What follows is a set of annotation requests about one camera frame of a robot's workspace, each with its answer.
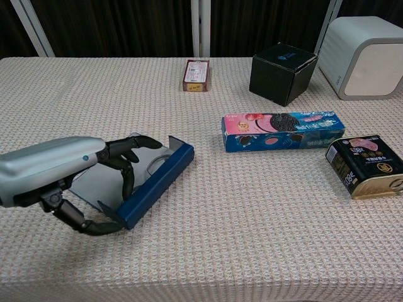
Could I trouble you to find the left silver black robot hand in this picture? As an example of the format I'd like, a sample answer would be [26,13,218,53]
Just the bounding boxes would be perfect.
[0,133,164,237]

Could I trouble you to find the grey aluminium extrusion bar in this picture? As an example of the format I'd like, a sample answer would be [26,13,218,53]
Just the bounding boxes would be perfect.
[314,0,343,54]
[9,0,56,58]

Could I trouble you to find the black pleated curtain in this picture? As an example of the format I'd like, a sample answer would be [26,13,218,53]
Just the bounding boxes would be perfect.
[0,0,403,59]

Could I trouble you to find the blue box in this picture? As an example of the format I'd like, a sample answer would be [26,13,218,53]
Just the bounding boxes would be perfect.
[67,131,195,230]

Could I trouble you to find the white rounded appliance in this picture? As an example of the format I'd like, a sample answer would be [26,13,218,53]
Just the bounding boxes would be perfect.
[317,16,403,101]

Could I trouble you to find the black gold luncheon meat can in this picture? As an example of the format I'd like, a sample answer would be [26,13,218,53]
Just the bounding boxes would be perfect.
[325,135,403,200]

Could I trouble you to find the blue cookie pack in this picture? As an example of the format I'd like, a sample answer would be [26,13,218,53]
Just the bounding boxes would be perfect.
[221,110,346,154]

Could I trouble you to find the black cube cardboard box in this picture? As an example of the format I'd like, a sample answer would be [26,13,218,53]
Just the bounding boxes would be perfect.
[249,42,319,107]

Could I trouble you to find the beige woven tablecloth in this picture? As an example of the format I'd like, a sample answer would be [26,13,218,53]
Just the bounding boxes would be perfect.
[0,57,403,302]

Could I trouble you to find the brown small packet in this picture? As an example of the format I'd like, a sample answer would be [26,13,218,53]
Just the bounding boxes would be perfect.
[182,59,211,92]

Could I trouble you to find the grey aluminium extrusion post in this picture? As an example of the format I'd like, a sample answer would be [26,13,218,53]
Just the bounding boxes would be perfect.
[190,0,211,58]

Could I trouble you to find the thin-framed eyeglasses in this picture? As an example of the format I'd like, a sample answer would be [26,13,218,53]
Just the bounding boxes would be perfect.
[146,154,173,174]

